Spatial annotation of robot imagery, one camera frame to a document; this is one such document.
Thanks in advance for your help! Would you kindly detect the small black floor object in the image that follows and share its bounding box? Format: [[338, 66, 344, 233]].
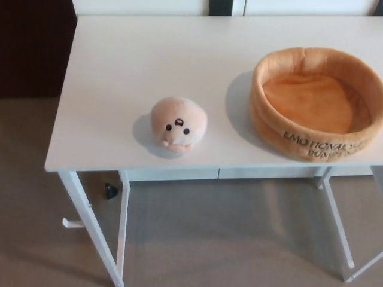
[[104, 182, 120, 201]]

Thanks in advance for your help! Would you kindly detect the black rectangular panel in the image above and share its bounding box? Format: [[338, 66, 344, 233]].
[[208, 0, 247, 16]]

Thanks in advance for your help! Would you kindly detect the beige plush dumpling toy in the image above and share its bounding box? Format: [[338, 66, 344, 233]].
[[150, 96, 209, 154]]

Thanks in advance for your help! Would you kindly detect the dark brown cabinet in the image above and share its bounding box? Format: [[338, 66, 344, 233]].
[[0, 0, 79, 99]]

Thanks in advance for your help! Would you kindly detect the orange round plush plate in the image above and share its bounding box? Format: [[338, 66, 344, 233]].
[[248, 47, 383, 164]]

